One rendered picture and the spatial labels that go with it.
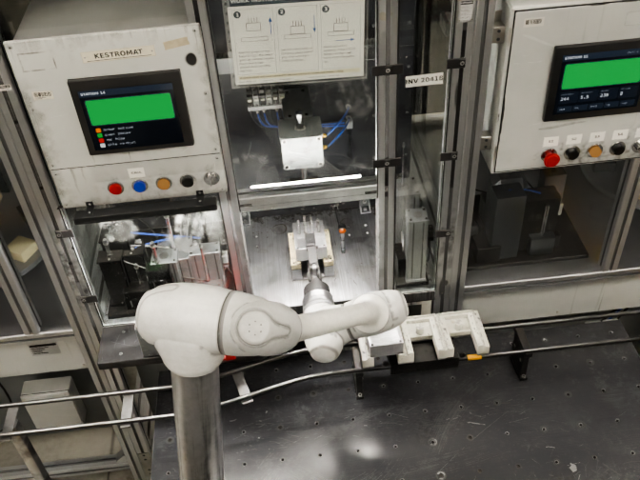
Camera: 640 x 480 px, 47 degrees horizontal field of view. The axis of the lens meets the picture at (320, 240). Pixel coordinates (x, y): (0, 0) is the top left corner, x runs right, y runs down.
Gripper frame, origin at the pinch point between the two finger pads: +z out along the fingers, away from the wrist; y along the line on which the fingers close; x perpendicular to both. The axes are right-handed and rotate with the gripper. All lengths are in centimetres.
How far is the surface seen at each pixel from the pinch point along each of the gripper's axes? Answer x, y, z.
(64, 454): 104, -100, 6
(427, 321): -31.9, -13.6, -21.6
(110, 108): 43, 66, -17
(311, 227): -1.0, 4.8, 5.2
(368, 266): -17.4, -9.4, 0.1
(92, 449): 93, -100, 7
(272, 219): 11.2, -9.4, 27.6
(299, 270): 4.2, -4.9, -2.9
